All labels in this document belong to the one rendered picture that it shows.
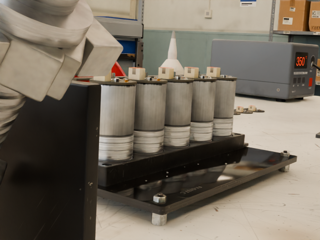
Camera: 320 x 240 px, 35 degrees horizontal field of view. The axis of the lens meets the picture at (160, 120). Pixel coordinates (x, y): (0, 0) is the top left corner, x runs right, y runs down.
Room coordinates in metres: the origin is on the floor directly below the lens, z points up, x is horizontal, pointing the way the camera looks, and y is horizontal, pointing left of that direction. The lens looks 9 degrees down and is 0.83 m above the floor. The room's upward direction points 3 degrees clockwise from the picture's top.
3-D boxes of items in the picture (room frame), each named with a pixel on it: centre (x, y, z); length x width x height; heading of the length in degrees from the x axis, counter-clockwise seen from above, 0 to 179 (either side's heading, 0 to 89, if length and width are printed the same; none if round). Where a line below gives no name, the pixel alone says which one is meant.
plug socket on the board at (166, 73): (0.31, 0.00, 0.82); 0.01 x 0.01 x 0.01; 54
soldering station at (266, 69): (0.89, -0.18, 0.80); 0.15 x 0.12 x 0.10; 53
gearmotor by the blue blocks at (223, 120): (0.36, -0.04, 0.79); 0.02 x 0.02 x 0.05
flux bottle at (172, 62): (0.68, -0.01, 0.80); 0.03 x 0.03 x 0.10
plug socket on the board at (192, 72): (0.33, -0.02, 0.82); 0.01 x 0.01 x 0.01; 54
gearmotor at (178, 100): (0.31, -0.01, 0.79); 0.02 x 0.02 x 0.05
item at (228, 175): (0.30, -0.02, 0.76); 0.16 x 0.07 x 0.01; 144
